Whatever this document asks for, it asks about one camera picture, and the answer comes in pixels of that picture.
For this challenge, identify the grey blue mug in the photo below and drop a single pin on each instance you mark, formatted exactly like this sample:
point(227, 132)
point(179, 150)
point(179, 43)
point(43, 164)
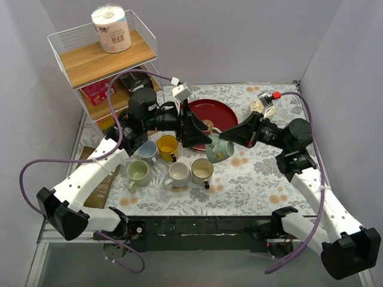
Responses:
point(148, 152)

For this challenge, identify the yellow mug black handle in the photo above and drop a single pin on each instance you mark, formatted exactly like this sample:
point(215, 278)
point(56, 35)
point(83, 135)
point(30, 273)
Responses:
point(168, 148)

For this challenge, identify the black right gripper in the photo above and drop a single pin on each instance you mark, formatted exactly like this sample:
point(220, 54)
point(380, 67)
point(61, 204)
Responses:
point(254, 130)

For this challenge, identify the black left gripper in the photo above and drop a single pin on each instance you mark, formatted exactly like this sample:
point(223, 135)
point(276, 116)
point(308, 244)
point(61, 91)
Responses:
point(182, 125)

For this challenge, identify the wrapped toilet paper roll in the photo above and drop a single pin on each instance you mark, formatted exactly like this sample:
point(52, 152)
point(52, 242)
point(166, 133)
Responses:
point(112, 28)

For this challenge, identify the speckled white round mug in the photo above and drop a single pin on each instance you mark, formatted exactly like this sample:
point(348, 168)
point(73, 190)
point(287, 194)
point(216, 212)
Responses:
point(179, 176)

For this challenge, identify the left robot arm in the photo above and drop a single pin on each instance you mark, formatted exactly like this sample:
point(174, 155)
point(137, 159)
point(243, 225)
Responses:
point(63, 205)

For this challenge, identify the red round tray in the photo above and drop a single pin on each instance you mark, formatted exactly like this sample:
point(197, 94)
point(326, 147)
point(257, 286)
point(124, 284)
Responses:
point(214, 114)

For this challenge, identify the small celadon teacup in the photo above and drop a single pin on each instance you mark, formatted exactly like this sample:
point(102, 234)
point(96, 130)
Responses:
point(219, 149)

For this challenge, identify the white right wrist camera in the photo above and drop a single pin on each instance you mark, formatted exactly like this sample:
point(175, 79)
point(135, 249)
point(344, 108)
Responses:
point(266, 101)

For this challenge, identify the paper wrapped round package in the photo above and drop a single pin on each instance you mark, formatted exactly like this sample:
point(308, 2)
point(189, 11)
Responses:
point(254, 107)

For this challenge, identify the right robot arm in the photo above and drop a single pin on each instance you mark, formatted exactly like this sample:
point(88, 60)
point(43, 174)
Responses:
point(344, 245)

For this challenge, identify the pink orange sponge box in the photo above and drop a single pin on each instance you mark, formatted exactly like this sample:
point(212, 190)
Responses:
point(96, 92)

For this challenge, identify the floral tablecloth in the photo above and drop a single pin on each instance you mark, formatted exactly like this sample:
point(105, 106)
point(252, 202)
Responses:
point(247, 183)

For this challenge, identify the black green box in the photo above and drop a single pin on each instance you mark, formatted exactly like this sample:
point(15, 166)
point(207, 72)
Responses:
point(134, 81)

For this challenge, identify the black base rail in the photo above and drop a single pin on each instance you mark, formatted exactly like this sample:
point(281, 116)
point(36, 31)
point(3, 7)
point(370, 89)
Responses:
point(206, 233)

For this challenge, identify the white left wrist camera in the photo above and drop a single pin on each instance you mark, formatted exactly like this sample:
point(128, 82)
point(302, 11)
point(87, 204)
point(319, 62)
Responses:
point(181, 91)

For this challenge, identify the beige textured mug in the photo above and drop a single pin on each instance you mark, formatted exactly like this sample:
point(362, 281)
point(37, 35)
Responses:
point(202, 171)

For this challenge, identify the brown paper bag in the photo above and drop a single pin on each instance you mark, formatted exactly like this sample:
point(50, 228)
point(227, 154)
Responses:
point(99, 195)

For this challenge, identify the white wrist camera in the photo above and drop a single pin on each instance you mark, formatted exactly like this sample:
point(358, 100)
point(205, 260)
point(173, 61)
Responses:
point(181, 91)
point(266, 101)

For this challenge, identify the light green mug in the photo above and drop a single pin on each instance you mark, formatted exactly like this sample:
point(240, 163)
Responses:
point(139, 174)

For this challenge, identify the white wire wooden shelf rack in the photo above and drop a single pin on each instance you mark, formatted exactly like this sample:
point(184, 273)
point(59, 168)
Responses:
point(83, 61)

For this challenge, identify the orange sponge box middle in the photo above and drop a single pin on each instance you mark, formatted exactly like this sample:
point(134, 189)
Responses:
point(105, 123)

